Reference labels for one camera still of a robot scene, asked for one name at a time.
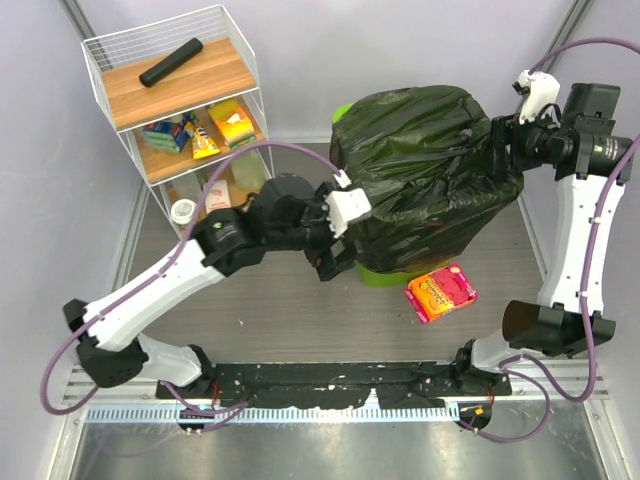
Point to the pink orange sponge package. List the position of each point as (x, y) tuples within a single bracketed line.
[(440, 292)]

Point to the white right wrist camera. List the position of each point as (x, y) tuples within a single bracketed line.
[(538, 90)]

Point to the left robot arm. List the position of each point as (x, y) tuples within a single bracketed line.
[(287, 214)]

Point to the aluminium frame rail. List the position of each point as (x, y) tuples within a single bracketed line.
[(571, 375)]

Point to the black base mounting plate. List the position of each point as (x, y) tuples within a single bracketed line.
[(337, 386)]

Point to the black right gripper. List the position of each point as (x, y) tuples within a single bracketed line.
[(507, 130)]

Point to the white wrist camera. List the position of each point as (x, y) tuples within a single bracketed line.
[(538, 90), (346, 206)]

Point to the yellow orange sponge pack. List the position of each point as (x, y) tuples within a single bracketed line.
[(232, 122)]

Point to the white red small box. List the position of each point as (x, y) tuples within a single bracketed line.
[(218, 196)]

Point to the yellow snack bag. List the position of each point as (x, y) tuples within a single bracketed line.
[(203, 146)]

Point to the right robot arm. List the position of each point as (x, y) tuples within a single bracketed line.
[(592, 167)]

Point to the green plastic trash bin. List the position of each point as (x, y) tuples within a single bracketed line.
[(381, 280)]

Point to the black trash bag roll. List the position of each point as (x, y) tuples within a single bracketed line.
[(170, 63)]

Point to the blue green sponge pack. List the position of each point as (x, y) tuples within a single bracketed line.
[(166, 136)]

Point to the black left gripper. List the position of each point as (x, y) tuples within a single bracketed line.
[(324, 258)]

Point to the grey slotted cable duct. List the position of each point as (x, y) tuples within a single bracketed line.
[(370, 412)]

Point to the white wire shelf rack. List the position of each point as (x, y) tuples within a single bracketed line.
[(225, 69)]

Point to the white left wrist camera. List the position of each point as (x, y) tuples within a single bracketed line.
[(346, 206)]

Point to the translucent green bottle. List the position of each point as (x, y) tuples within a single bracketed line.
[(248, 171)]

